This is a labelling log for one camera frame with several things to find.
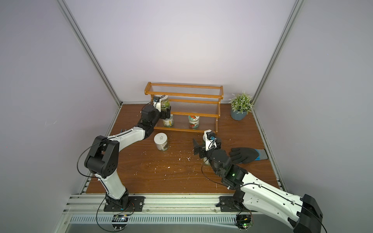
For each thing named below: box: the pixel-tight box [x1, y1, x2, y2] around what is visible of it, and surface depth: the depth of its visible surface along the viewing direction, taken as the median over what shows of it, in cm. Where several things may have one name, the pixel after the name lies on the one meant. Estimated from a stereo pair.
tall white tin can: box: [153, 132, 170, 152], surface depth 90 cm
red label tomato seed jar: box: [187, 115, 201, 130], surface depth 100 cm
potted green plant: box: [228, 90, 254, 121], surface depth 100 cm
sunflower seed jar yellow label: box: [162, 114, 174, 128], surface depth 103 cm
